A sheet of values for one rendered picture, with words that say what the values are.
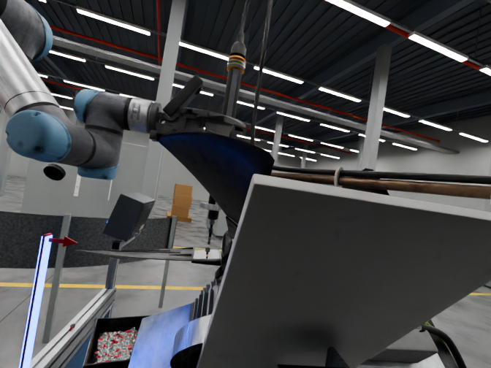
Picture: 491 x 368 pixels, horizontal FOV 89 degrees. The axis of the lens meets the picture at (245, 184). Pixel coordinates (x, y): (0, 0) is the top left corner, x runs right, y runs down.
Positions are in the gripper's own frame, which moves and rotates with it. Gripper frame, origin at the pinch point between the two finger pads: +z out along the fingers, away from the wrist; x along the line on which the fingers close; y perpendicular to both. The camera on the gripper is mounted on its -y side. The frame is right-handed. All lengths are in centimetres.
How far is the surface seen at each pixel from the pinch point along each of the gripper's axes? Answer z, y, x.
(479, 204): 1098, -70, -809
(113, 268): -39, 56, -52
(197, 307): -3.9, 38.0, 13.7
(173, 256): -10.3, 32.0, 4.3
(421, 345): 35, 38, 21
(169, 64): -106, -196, -418
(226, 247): 1.2, 29.5, 0.8
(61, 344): -38, 64, -15
